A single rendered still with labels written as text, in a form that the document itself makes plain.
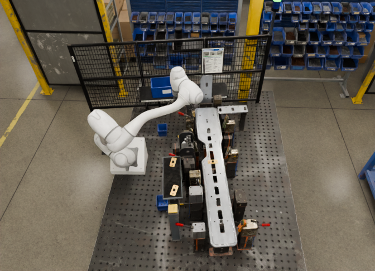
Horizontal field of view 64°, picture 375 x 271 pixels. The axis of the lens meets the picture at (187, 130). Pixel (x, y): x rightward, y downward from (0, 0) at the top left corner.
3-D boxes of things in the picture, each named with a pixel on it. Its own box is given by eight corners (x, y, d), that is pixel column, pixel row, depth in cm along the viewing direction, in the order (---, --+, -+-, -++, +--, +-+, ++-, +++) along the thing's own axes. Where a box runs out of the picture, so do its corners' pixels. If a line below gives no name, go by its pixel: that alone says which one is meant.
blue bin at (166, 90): (182, 95, 305) (182, 85, 295) (152, 98, 303) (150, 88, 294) (181, 85, 316) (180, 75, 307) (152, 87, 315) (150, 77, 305)
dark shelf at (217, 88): (228, 97, 306) (229, 95, 304) (139, 102, 304) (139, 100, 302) (225, 84, 321) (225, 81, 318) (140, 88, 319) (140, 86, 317)
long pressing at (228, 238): (241, 246, 205) (242, 245, 204) (208, 247, 204) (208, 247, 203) (217, 107, 298) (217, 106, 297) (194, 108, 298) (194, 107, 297)
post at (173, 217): (181, 241, 237) (178, 214, 205) (171, 241, 237) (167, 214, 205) (181, 231, 242) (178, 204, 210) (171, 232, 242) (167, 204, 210)
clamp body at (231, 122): (234, 149, 299) (237, 125, 274) (222, 149, 299) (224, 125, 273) (232, 142, 305) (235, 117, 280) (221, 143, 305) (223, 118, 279)
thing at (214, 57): (222, 73, 310) (225, 46, 287) (201, 74, 309) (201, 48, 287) (222, 72, 311) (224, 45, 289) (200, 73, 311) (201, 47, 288)
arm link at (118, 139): (133, 138, 196) (118, 123, 196) (114, 158, 196) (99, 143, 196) (136, 137, 209) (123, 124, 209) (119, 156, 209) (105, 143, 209)
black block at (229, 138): (231, 159, 290) (235, 140, 269) (221, 160, 290) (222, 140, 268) (230, 153, 296) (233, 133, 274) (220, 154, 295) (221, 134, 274)
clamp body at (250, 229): (254, 250, 231) (261, 230, 204) (235, 251, 231) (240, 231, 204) (251, 237, 238) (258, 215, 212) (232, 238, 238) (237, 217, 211)
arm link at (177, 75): (167, 86, 206) (178, 96, 199) (166, 67, 195) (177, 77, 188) (180, 80, 211) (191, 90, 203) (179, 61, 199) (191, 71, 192)
